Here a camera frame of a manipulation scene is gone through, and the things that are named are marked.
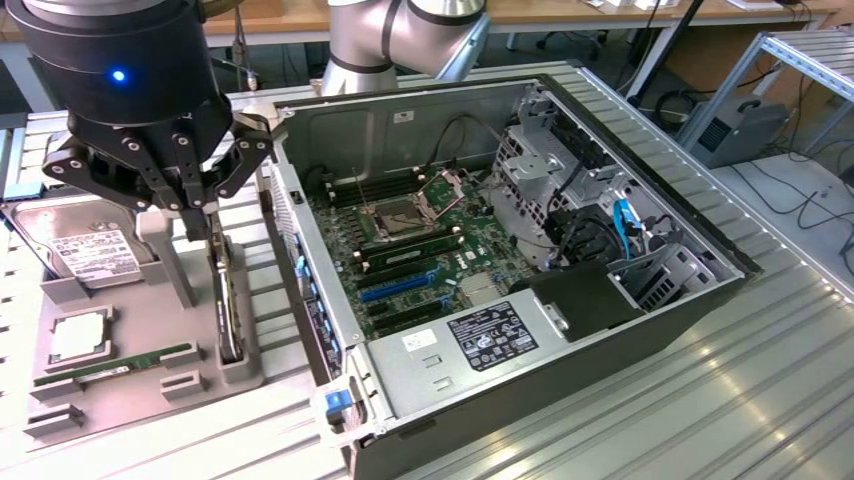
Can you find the black plastic shroud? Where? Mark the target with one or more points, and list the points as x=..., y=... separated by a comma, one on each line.
x=581, y=300

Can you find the silver CPU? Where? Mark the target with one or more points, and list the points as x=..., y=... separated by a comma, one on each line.
x=79, y=336

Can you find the blue case latch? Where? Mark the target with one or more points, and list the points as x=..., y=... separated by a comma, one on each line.
x=336, y=402

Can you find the grey parts rack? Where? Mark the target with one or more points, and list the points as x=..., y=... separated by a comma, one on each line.
x=141, y=350

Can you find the wooden desk white legs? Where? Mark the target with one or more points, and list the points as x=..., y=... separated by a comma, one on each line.
x=288, y=22
x=568, y=12

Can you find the green RAM stick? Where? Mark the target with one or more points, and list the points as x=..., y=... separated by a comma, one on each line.
x=101, y=372
x=414, y=252

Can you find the CPU socket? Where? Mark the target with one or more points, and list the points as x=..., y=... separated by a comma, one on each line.
x=397, y=220

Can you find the low metal disk bay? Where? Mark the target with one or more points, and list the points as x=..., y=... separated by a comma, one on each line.
x=661, y=285

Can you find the thin locking lever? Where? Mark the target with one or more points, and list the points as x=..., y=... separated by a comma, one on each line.
x=362, y=195

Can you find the metal socket cover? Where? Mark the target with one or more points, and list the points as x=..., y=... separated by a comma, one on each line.
x=428, y=200

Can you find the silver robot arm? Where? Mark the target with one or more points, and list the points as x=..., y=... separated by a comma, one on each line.
x=401, y=40

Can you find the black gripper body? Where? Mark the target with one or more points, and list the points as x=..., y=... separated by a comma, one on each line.
x=121, y=75

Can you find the open black PC case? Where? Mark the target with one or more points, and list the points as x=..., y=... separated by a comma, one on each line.
x=675, y=320

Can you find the aluminium slat frame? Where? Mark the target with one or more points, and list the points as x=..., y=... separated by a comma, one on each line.
x=801, y=50

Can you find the hard disk with blue caddy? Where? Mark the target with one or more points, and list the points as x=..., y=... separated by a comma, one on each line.
x=87, y=245

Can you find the grey power supply unit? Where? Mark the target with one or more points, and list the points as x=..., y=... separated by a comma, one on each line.
x=428, y=370

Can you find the green motherboard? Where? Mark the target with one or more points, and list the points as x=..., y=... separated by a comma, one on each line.
x=468, y=250

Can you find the tall metal disk bay cage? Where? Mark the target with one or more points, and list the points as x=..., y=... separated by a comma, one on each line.
x=554, y=165

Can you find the graphics card with metal bracket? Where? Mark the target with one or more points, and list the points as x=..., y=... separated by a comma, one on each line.
x=228, y=300

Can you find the blue expansion slot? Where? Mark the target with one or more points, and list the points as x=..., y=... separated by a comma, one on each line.
x=394, y=290

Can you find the black expansion slot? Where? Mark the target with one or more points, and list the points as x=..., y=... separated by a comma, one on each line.
x=390, y=278
x=404, y=310
x=409, y=324

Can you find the blue slot retainer clip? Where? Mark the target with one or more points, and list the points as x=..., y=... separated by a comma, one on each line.
x=301, y=265

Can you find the silver chipset heatsink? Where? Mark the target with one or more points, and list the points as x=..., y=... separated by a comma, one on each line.
x=481, y=290

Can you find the black stand pole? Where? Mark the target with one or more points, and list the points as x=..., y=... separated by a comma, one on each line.
x=668, y=47

